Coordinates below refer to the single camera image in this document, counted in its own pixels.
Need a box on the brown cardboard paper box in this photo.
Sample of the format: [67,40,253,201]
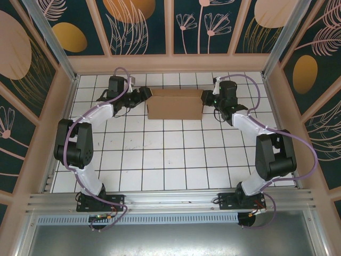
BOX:
[145,89,206,121]

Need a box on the yellow power connector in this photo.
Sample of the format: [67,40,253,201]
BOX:
[249,207,267,217]

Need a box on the small green circuit board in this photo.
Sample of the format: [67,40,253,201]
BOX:
[88,213,114,222]

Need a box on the grey sheet metal panel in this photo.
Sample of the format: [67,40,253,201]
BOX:
[14,209,330,256]

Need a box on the thin black left camera cable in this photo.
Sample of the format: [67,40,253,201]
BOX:
[112,105,132,118]

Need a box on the aluminium side rail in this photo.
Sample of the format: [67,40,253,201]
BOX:
[39,74,79,193]

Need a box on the aluminium frame post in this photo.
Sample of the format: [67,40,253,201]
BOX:
[21,0,79,82]
[261,0,312,78]

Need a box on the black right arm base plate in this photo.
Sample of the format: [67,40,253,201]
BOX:
[217,191,267,211]

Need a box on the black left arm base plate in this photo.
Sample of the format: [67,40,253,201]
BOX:
[76,194,126,213]

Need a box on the aluminium mounting rail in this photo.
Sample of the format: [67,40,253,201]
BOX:
[25,189,318,214]

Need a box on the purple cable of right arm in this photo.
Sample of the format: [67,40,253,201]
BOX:
[220,74,319,230]

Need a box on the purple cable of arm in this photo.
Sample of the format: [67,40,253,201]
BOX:
[63,66,134,232]
[220,74,319,230]

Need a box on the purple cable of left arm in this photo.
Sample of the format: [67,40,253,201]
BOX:
[63,66,134,232]

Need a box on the grey slotted cable duct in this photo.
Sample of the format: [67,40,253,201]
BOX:
[36,212,240,225]

